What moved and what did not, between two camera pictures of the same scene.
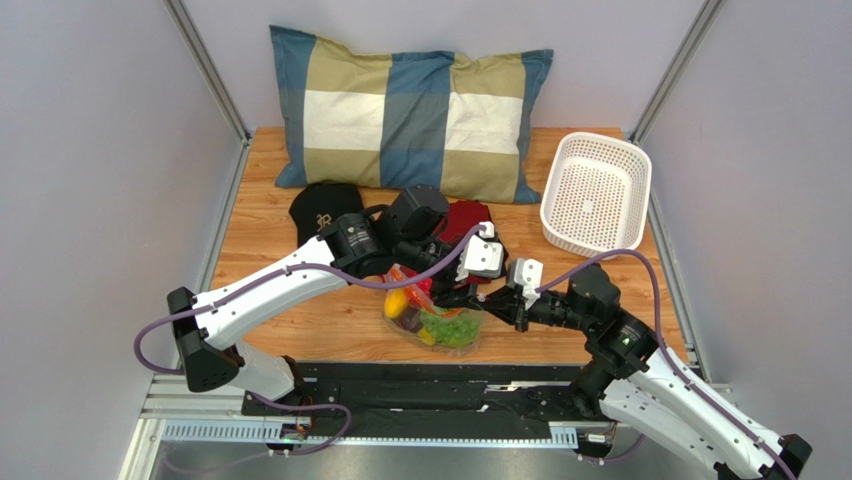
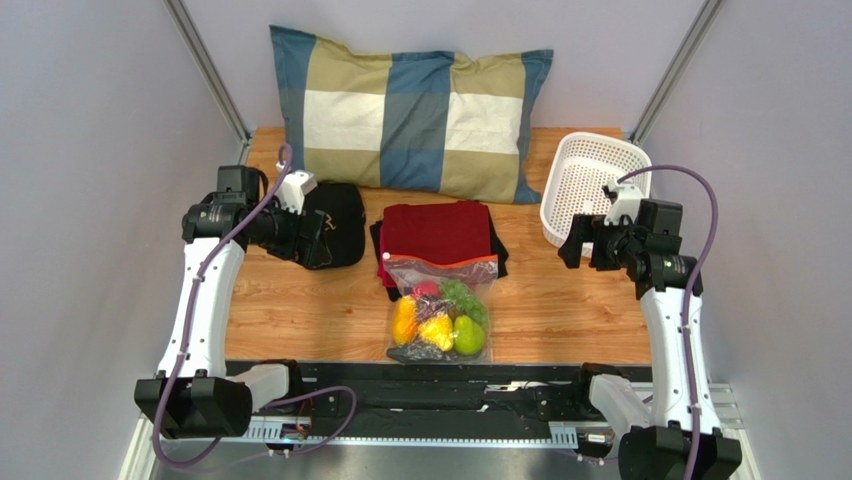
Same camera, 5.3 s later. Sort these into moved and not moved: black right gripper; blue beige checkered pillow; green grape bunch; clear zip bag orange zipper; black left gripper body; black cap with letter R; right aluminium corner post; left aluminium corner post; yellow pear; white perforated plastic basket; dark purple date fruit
Moved: green grape bunch; black right gripper; clear zip bag orange zipper; yellow pear; dark purple date fruit; black left gripper body
Not moved: right aluminium corner post; black cap with letter R; white perforated plastic basket; left aluminium corner post; blue beige checkered pillow
